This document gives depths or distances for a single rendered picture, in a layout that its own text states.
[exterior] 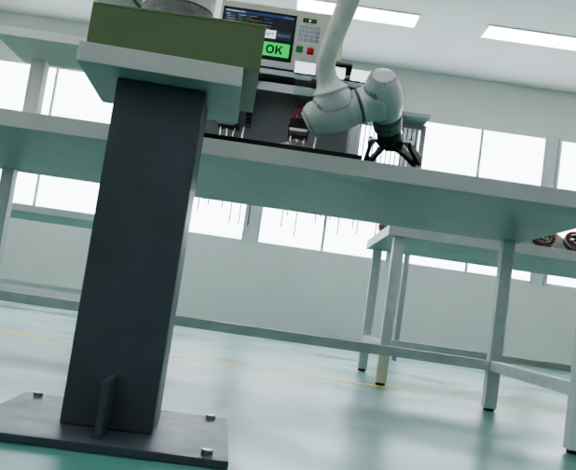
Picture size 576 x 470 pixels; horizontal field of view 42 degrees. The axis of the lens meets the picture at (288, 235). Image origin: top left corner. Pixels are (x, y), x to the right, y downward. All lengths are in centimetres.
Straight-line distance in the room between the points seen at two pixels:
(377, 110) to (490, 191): 40
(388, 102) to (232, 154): 47
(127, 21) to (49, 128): 81
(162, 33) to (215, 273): 739
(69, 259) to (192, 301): 152
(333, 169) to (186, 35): 80
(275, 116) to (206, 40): 124
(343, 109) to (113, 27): 83
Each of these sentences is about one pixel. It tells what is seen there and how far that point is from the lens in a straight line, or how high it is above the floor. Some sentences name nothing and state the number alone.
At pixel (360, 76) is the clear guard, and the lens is 240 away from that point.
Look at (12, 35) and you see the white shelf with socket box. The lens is 317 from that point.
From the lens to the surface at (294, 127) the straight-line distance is 252.
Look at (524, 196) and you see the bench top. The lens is 229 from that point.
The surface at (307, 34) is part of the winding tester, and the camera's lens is 271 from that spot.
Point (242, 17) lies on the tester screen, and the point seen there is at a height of 127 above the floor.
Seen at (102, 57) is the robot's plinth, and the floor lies 72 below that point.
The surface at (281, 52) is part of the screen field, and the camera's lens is 268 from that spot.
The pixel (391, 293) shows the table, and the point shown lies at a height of 43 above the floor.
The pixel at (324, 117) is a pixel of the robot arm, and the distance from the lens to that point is 216.
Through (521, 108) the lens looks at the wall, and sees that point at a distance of 957.
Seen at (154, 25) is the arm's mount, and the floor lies 80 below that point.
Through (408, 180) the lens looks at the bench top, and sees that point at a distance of 221.
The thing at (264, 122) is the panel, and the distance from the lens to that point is 274.
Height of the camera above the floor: 30
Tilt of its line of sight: 5 degrees up
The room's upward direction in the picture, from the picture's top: 8 degrees clockwise
